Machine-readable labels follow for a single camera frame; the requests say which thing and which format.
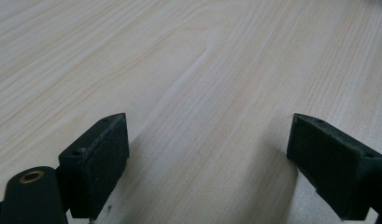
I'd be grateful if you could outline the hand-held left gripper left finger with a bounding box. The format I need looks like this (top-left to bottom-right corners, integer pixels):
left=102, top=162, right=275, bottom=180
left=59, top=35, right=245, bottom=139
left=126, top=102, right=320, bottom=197
left=57, top=112, right=131, bottom=220

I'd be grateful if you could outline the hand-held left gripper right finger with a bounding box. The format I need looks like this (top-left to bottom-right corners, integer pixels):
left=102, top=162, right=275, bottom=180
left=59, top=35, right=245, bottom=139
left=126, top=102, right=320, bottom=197
left=286, top=113, right=382, bottom=221

